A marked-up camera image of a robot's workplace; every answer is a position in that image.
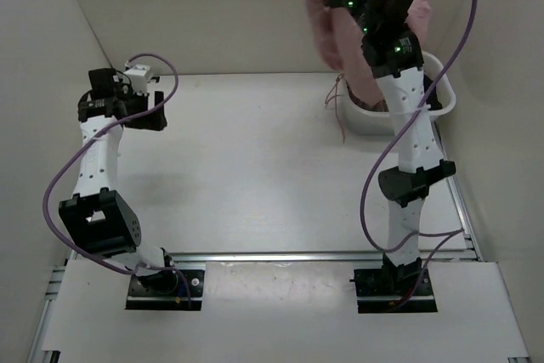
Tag white plastic basket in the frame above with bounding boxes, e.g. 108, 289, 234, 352
337, 51, 456, 135

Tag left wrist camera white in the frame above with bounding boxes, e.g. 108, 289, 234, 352
123, 64, 153, 95

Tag pink trousers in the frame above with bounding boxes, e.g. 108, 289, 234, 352
306, 0, 430, 114

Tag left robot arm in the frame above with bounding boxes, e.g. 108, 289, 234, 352
59, 65, 179, 295

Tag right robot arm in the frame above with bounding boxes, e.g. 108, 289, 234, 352
324, 0, 456, 295

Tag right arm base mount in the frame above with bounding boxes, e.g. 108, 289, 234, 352
350, 255, 438, 315

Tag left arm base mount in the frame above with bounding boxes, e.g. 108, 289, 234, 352
125, 264, 206, 311

